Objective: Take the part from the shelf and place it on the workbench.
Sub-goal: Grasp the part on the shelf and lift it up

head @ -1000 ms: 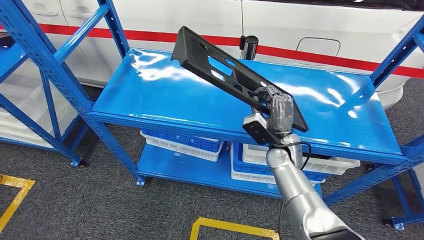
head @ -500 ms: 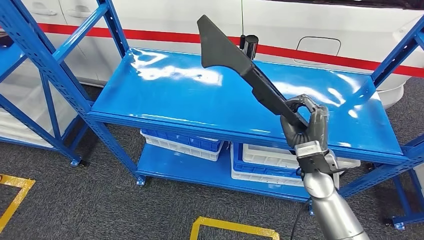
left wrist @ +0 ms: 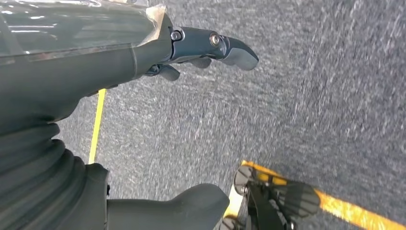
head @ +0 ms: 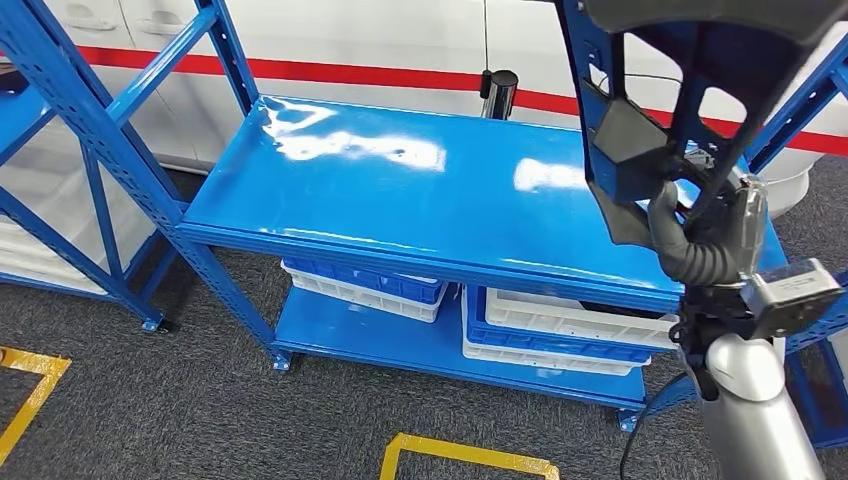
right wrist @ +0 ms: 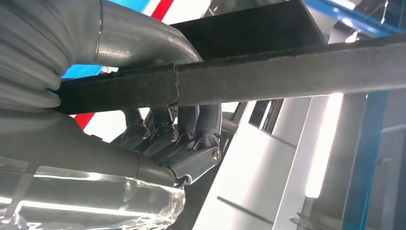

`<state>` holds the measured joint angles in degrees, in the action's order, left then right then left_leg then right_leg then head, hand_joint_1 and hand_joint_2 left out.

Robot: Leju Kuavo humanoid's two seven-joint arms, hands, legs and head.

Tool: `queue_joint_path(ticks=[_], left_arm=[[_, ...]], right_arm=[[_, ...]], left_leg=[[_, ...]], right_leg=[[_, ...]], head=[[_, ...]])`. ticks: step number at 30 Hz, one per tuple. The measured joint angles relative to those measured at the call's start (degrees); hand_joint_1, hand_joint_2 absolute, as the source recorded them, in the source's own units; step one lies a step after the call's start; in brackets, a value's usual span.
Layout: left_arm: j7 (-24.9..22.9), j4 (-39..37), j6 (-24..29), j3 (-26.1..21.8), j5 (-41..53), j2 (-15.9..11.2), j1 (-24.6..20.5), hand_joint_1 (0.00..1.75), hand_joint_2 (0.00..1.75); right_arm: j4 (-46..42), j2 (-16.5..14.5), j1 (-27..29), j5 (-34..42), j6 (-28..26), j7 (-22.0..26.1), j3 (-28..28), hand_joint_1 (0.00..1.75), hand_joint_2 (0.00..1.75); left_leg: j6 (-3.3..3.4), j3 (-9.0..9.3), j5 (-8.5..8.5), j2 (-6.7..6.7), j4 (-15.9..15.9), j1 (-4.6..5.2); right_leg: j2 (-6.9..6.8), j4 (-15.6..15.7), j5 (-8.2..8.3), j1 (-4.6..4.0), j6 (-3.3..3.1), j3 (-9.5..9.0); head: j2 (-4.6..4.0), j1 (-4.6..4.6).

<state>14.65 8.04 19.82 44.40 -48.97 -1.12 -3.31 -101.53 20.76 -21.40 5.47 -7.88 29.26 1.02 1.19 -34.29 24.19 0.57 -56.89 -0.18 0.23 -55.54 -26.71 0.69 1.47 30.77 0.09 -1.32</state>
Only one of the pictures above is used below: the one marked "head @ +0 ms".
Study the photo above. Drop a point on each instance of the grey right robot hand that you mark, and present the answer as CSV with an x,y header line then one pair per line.
x,y
748,225

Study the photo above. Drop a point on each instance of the black plastic car trim part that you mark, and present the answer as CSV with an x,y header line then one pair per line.
x,y
696,16
629,310
10,79

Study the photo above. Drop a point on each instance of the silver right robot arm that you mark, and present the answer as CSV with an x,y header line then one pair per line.
x,y
748,411

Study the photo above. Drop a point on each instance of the blue plastic crate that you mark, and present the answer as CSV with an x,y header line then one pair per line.
x,y
358,278
543,344

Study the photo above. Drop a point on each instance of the yellow floor tape square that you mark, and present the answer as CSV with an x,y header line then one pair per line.
x,y
33,361
464,454

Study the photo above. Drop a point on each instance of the black stanchion post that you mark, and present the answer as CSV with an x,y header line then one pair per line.
x,y
500,93

